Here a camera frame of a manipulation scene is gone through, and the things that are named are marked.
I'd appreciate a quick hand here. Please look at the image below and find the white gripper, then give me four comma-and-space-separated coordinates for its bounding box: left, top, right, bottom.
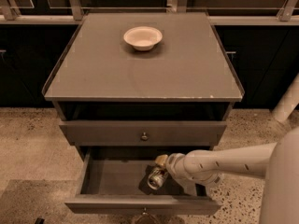
155, 153, 186, 180

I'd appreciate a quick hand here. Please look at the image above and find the green 7up can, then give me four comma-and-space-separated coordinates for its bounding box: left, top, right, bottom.
148, 166, 165, 190

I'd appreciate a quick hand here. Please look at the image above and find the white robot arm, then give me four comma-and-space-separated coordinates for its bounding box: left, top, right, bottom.
148, 128, 299, 224

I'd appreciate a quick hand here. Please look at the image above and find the brass top drawer knob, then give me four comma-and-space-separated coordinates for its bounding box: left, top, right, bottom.
140, 133, 149, 141

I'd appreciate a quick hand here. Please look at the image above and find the brass drawer knob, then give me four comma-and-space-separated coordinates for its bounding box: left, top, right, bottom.
140, 133, 149, 141
135, 209, 159, 224

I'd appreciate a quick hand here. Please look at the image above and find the brass middle drawer knob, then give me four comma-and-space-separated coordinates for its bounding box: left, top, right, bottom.
135, 209, 159, 224

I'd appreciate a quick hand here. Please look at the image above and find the open middle grey drawer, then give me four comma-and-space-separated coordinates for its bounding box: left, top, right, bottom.
65, 147, 220, 215

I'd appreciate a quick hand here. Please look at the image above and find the grey drawer cabinet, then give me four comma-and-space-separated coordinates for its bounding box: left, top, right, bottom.
41, 12, 246, 161

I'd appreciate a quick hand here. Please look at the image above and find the top grey drawer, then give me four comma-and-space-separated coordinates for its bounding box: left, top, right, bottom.
59, 120, 226, 147

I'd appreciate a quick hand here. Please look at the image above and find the white paper bowl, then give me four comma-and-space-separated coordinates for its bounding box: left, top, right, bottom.
123, 26, 163, 51

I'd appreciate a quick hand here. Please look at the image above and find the metal railing with glass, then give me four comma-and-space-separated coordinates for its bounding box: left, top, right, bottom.
0, 0, 299, 26

